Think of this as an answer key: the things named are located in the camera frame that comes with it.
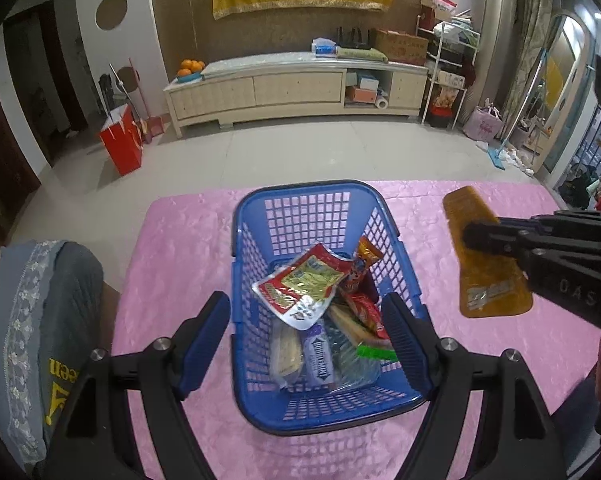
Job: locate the pile of oranges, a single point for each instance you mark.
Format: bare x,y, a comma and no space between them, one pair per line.
190,66

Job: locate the red and yellow snack packet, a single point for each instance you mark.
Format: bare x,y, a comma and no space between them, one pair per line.
305,280

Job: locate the white paper roll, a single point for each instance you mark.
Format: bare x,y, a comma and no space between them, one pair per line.
382,104

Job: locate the dark cloth with yellow print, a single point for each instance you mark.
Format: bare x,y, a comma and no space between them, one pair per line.
60,385

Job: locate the silver standing air conditioner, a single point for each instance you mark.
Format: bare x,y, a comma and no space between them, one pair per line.
500,35

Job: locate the pink quilted tablecloth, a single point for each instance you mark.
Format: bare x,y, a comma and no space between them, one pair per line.
180,260

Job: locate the brown cardboard box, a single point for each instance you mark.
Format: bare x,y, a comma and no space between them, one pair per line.
400,47

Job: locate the round brown wall plate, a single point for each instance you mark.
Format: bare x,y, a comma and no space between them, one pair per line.
111,12

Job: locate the blue tissue box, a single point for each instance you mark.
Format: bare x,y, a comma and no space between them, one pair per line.
324,47

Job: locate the blue plastic basket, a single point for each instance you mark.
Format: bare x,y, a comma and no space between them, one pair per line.
250,240

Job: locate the purple snack packet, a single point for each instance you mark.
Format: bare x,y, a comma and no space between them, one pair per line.
319,360

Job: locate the orange snack packet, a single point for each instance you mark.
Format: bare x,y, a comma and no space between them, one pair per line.
490,285

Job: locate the arched mirror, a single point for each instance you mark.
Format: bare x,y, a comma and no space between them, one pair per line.
565,75

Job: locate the red paper bag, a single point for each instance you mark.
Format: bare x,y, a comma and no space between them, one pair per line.
123,145

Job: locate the patterned curtain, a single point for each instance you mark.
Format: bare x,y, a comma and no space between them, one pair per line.
530,35

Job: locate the red and white box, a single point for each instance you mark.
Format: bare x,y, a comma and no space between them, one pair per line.
444,5

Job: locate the small orange and blue packet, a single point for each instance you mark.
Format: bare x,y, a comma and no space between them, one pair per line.
360,265

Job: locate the green cushion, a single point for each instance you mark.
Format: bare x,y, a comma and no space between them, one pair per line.
360,55

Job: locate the broom and dustpan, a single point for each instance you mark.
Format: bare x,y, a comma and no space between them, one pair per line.
150,127

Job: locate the blue-headed mop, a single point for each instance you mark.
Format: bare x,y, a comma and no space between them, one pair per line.
495,157

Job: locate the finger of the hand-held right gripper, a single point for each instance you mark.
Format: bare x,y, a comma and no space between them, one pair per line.
580,222
485,237

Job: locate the orange box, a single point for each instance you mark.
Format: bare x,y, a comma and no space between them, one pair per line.
360,94

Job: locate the green-topped cracker packet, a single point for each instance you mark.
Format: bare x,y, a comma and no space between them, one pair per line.
350,332

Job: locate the blue fruit plate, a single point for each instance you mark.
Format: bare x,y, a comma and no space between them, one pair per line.
188,79

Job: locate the small red snack packet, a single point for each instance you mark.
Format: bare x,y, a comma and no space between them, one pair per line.
368,315

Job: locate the beige media cabinet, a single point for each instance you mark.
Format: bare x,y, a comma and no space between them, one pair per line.
280,90

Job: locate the pink bag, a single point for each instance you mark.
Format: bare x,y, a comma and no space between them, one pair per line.
482,125

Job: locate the black router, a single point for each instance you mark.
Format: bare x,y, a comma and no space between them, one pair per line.
354,42

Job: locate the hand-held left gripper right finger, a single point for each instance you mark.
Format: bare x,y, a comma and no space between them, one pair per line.
405,345

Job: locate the light blue snack packet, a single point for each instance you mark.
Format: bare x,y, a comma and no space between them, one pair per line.
353,370

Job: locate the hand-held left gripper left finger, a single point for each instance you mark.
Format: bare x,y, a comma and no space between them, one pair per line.
205,345

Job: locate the white shelf rack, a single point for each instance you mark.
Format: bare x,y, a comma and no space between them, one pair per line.
448,85

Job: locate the grey quilted seat cover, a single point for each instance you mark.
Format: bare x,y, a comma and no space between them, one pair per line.
55,300

